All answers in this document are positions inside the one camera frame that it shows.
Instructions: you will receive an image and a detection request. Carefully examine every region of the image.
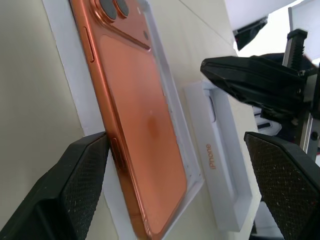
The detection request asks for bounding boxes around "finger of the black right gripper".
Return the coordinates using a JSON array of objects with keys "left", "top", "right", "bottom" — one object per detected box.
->
[
  {"left": 201, "top": 63, "right": 310, "bottom": 111},
  {"left": 201, "top": 56, "right": 316, "bottom": 76}
]

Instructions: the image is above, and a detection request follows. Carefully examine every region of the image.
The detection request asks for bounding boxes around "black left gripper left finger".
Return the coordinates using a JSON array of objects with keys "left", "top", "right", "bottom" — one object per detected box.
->
[{"left": 0, "top": 131, "right": 109, "bottom": 240}]

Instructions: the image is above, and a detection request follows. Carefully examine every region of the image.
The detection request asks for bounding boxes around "orange smartphone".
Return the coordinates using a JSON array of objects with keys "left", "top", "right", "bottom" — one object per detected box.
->
[{"left": 69, "top": 0, "right": 189, "bottom": 240}]

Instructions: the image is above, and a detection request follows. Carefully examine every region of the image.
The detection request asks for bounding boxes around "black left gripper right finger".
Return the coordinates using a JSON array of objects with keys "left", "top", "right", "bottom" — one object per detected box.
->
[{"left": 243, "top": 131, "right": 320, "bottom": 240}]

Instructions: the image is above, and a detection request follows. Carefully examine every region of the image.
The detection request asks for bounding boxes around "white iPhone box lid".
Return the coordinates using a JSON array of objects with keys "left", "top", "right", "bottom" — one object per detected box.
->
[{"left": 183, "top": 81, "right": 262, "bottom": 231}]

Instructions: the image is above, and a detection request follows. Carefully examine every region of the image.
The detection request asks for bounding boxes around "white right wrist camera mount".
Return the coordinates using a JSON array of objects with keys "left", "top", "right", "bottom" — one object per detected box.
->
[{"left": 253, "top": 109, "right": 283, "bottom": 136}]

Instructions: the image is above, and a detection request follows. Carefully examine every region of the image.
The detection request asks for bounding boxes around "white phone box base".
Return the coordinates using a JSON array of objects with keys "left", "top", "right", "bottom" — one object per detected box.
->
[{"left": 41, "top": 0, "right": 205, "bottom": 240}]

